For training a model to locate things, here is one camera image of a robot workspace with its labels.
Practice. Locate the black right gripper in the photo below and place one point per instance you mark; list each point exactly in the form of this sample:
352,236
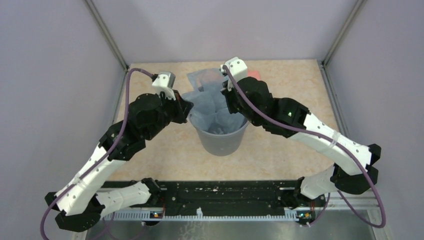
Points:
229,95

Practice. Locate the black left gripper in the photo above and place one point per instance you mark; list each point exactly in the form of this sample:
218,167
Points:
182,106

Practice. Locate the light blue plastic trash bag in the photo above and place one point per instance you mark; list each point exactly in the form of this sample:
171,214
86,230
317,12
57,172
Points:
210,112

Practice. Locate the grey plastic trash bin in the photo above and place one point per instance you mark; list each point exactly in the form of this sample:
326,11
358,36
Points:
222,144

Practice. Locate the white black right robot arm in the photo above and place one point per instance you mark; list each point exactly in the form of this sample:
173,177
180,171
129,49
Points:
344,175

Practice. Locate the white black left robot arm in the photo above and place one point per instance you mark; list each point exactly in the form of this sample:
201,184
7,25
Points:
81,205

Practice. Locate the pink folded cloth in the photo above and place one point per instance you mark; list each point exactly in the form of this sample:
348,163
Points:
254,74

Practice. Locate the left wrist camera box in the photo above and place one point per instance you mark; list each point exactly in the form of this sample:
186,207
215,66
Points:
163,85

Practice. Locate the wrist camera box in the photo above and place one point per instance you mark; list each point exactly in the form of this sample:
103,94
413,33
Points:
236,66
163,85

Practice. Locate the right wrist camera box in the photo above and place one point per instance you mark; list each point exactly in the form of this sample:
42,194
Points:
236,66

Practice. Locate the right aluminium corner post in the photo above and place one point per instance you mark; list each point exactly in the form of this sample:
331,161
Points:
357,7

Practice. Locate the aluminium corner post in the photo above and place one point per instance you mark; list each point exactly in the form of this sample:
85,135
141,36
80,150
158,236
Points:
357,7
105,32

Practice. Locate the white toothed cable strip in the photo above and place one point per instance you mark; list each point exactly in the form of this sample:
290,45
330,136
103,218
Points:
144,215

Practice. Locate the left aluminium corner post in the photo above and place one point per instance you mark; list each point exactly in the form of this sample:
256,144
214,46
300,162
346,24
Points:
105,32

